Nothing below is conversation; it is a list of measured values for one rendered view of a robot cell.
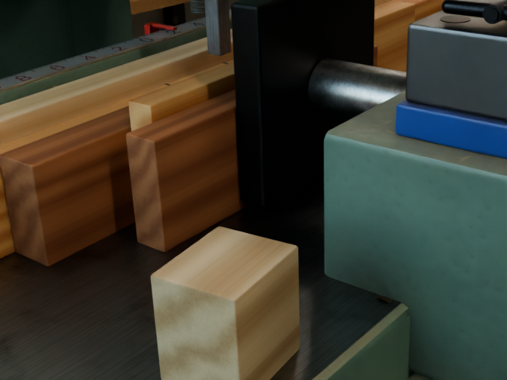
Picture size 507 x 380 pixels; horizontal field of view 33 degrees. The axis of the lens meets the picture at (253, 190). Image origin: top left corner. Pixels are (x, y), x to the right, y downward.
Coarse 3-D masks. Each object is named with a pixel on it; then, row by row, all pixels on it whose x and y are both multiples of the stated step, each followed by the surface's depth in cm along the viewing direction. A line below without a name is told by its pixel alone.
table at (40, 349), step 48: (192, 240) 36; (288, 240) 36; (0, 288) 33; (48, 288) 33; (96, 288) 33; (144, 288) 33; (336, 288) 32; (0, 336) 30; (48, 336) 30; (96, 336) 30; (144, 336) 30; (336, 336) 29; (384, 336) 30
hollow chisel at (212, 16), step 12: (204, 0) 43; (216, 0) 43; (228, 0) 44; (216, 12) 43; (228, 12) 44; (216, 24) 44; (228, 24) 44; (216, 36) 44; (228, 36) 44; (216, 48) 44; (228, 48) 44
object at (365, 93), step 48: (288, 0) 35; (336, 0) 38; (240, 48) 35; (288, 48) 36; (336, 48) 39; (240, 96) 36; (288, 96) 37; (336, 96) 37; (384, 96) 36; (240, 144) 37; (288, 144) 38; (240, 192) 38; (288, 192) 39
